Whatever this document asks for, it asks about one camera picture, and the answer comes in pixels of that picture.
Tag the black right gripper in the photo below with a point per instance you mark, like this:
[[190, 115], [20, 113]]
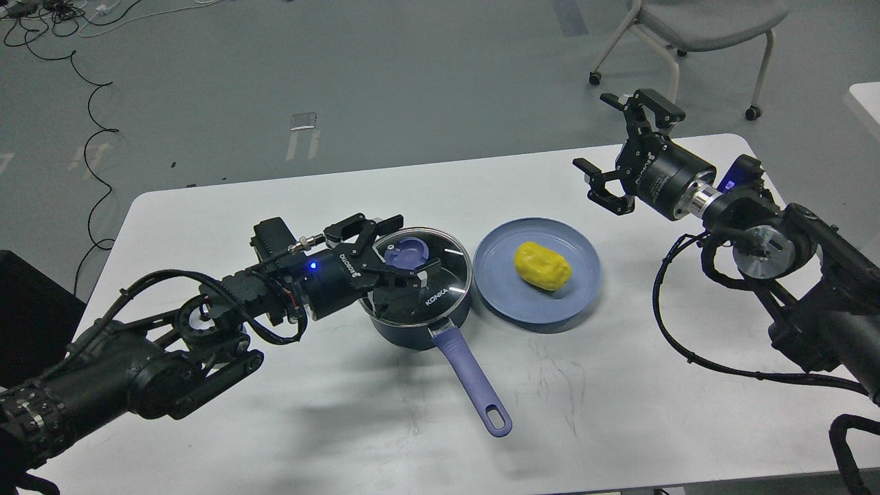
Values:
[[650, 166]]

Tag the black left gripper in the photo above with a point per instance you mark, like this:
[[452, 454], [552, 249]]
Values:
[[335, 279]]

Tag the glass pot lid blue knob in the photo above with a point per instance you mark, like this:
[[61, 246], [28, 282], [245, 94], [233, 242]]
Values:
[[443, 273]]

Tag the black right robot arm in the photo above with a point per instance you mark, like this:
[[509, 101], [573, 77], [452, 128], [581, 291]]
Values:
[[819, 290]]

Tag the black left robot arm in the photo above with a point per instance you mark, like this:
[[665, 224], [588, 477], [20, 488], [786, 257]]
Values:
[[174, 340]]

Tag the yellow potato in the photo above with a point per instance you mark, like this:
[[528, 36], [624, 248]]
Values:
[[541, 267]]

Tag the blue round plate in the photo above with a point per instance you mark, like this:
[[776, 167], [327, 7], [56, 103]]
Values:
[[511, 296]]

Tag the grey chair on castors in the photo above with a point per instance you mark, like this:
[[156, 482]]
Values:
[[686, 27]]

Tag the white table corner right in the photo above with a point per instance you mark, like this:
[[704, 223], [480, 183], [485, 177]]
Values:
[[862, 99]]

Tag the black box at left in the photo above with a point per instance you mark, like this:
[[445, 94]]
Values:
[[39, 319]]

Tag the blue saucepan with handle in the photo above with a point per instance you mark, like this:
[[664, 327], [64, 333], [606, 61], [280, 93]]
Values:
[[445, 335]]

